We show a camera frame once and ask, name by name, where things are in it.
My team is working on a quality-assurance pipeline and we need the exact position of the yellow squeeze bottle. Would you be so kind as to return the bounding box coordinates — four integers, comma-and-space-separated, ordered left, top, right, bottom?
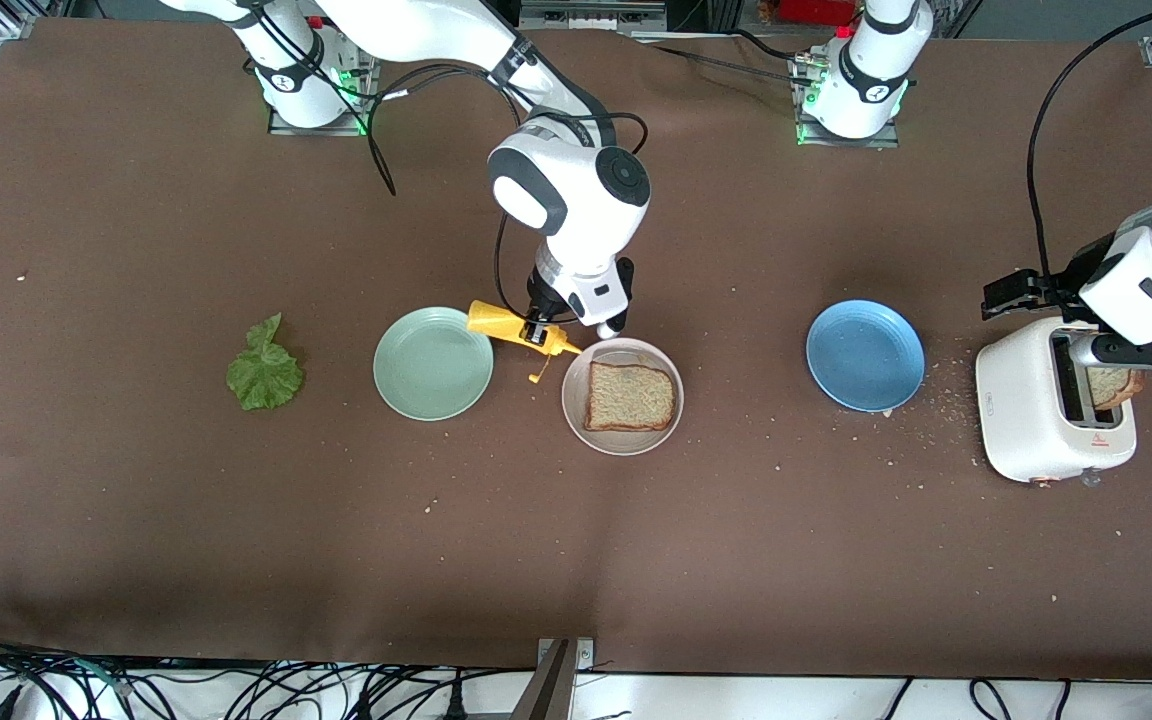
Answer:
466, 300, 584, 384

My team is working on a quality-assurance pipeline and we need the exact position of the brown bread slice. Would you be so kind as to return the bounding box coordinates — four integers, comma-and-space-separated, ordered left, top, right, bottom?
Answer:
1086, 365, 1147, 411
583, 361, 678, 433

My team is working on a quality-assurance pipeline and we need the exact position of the green lettuce leaf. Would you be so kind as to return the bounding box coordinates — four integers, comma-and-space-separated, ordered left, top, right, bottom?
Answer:
226, 313, 305, 412

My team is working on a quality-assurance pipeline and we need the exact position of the beige plate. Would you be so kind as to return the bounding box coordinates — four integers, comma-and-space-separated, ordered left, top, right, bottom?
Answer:
562, 338, 686, 458

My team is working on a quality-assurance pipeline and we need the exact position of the mint green plate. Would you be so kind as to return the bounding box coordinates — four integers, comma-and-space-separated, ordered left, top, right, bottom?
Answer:
373, 306, 495, 422

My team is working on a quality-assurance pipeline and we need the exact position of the blue plate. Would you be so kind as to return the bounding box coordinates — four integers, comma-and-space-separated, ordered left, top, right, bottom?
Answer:
805, 300, 926, 413

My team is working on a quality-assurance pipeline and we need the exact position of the white toaster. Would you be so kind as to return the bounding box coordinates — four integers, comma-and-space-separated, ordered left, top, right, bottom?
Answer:
974, 316, 1139, 488

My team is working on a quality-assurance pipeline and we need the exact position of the brown tablecloth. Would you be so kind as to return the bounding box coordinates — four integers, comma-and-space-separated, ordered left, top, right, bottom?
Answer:
0, 15, 1152, 681

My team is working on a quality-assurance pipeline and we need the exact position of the red box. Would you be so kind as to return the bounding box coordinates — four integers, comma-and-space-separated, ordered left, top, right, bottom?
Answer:
776, 0, 859, 26

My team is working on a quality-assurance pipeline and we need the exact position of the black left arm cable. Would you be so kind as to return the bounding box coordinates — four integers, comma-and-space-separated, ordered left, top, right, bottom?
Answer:
1026, 0, 1152, 286

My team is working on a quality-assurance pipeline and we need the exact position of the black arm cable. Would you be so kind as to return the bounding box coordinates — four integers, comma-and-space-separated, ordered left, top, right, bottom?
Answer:
236, 0, 649, 321
1026, 0, 1152, 286

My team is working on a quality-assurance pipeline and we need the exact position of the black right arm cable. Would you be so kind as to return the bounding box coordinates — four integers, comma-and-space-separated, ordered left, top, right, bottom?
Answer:
236, 0, 649, 321

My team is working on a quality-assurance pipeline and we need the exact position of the black base cable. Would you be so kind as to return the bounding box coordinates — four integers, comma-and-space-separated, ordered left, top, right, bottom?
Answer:
626, 28, 817, 86

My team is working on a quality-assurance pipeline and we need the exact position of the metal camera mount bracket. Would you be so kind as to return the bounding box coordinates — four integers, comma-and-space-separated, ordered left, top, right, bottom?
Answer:
511, 637, 597, 720

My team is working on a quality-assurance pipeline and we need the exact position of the tangled black cable bundle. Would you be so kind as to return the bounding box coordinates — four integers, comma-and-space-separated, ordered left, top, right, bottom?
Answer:
0, 630, 537, 720

